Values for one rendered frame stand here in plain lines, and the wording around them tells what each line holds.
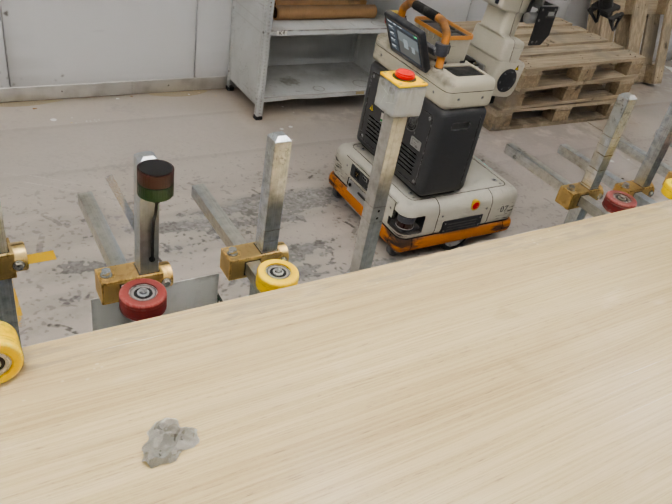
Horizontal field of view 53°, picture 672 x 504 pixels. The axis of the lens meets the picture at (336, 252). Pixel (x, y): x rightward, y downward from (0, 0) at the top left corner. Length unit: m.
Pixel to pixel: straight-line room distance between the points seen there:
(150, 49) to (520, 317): 3.11
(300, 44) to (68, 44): 1.38
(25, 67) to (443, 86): 2.24
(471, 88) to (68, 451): 2.11
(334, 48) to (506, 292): 3.34
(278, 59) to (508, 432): 3.54
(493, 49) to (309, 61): 1.74
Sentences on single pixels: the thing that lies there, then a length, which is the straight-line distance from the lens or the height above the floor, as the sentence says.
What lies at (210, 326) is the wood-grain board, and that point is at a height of 0.90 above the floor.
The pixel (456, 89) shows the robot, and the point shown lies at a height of 0.78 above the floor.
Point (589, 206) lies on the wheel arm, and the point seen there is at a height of 0.84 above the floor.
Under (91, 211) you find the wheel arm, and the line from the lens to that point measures 1.51.
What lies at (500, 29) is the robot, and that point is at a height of 0.93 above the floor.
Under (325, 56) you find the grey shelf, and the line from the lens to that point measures 4.55.
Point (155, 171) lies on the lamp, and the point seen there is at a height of 1.11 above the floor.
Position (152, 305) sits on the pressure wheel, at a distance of 1.19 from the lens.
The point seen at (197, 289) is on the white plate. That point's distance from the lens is 1.44.
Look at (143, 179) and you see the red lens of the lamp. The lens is 1.14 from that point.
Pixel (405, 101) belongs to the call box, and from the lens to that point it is 1.36.
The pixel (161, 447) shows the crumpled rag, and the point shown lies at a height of 0.91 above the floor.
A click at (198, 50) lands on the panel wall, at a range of 4.17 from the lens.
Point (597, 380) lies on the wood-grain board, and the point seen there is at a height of 0.90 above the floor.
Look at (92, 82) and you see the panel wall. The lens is 4.06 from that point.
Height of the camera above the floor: 1.69
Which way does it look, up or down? 35 degrees down
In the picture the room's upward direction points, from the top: 11 degrees clockwise
